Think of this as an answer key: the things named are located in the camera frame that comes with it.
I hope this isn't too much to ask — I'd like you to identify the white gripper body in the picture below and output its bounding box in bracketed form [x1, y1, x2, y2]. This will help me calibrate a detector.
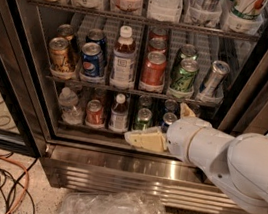
[166, 116, 211, 163]

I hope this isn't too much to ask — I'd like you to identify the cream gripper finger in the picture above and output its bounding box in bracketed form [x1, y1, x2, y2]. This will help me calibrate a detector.
[180, 103, 196, 118]
[124, 127, 167, 153]

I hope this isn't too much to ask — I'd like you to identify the red coke can front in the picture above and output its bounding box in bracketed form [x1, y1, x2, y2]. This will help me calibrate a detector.
[141, 51, 167, 86]

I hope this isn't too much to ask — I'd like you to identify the red coke can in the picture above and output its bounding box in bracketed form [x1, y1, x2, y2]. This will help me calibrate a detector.
[147, 37, 167, 54]
[141, 51, 167, 86]
[149, 26, 168, 40]

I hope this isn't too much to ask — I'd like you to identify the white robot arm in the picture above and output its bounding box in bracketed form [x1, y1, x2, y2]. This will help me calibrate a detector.
[124, 104, 268, 214]

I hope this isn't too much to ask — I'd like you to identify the blue can bottom shelf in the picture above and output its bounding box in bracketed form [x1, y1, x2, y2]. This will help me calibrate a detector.
[160, 112, 177, 133]

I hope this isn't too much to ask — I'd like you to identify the green can bottom shelf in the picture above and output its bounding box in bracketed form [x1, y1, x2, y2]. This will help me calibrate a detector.
[133, 108, 153, 131]

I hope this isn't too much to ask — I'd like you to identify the green can front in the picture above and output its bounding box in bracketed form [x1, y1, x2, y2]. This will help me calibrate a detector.
[170, 58, 200, 93]

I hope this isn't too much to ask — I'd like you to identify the brown tea bottle bottom shelf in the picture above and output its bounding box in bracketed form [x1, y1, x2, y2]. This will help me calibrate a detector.
[109, 93, 128, 132]

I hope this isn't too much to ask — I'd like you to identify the brown tea bottle shelf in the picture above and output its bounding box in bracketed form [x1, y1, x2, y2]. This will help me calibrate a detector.
[109, 93, 128, 132]
[110, 25, 136, 89]

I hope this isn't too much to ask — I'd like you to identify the silver slim can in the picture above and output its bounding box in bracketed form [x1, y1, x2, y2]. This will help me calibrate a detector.
[199, 60, 230, 97]

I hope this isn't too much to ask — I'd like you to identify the green can rear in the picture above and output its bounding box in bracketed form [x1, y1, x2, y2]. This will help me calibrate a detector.
[174, 44, 199, 65]

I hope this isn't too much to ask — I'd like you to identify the red can bottom shelf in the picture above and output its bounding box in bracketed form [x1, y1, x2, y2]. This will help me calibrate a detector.
[86, 99, 104, 125]

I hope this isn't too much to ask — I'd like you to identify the brown tea bottle middle shelf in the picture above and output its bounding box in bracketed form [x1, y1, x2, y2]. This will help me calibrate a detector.
[110, 25, 136, 89]

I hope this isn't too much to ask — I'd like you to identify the clear water bottle bottom shelf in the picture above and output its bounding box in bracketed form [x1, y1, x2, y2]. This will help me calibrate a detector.
[58, 87, 83, 125]

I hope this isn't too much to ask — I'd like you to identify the red coke can rear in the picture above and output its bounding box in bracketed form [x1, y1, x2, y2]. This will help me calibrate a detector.
[149, 26, 168, 40]

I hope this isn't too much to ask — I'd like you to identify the blue pepsi can front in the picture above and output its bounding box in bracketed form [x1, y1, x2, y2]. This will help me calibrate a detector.
[81, 42, 105, 78]

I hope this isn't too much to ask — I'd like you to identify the blue pepsi can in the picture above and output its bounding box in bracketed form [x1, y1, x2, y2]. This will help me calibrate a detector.
[81, 42, 105, 78]
[85, 28, 108, 57]

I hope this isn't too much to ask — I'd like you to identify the steel fridge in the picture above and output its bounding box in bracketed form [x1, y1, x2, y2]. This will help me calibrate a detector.
[8, 0, 268, 214]

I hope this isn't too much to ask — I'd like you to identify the blue pepsi can rear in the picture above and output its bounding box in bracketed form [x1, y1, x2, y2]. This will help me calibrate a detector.
[85, 28, 108, 57]

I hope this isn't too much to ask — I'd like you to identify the gold can front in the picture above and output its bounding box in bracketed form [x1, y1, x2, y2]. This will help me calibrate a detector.
[48, 37, 76, 73]

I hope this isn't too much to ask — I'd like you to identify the gold can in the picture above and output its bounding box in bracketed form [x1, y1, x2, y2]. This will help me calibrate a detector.
[48, 37, 76, 73]
[57, 24, 79, 52]

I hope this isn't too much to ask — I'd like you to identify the gold can rear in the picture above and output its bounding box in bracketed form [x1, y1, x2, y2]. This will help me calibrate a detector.
[57, 24, 79, 52]

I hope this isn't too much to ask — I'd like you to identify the left glass fridge door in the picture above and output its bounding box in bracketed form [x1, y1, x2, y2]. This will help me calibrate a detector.
[0, 0, 47, 157]

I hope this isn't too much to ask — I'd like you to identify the clear plastic bag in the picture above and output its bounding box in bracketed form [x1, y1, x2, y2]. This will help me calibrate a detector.
[55, 179, 173, 214]

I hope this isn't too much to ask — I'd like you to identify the orange cable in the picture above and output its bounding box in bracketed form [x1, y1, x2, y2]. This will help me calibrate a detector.
[0, 147, 36, 214]

